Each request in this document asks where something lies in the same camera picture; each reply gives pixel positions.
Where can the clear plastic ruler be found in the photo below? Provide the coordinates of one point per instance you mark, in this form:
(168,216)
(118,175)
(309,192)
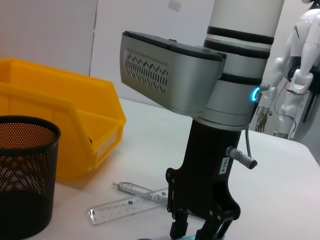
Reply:
(120,207)

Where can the grey ballpoint pen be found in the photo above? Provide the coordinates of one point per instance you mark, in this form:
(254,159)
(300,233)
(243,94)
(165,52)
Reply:
(135,190)

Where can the white humanoid robot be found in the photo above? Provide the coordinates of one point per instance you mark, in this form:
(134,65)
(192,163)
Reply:
(300,75)

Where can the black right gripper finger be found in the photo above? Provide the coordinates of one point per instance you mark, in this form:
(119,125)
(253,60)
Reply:
(212,230)
(179,225)

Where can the black mesh pen holder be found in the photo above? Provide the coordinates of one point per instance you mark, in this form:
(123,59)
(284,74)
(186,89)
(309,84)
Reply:
(25,200)

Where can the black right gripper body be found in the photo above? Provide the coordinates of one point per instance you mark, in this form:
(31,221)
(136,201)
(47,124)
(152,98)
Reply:
(207,175)

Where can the blue scissors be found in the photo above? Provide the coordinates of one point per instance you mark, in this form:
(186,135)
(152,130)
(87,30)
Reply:
(192,237)

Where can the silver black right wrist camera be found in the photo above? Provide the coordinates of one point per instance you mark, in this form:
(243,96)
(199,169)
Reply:
(162,75)

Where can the yellow plastic bin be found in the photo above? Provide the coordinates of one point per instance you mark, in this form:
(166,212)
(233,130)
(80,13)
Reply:
(62,100)

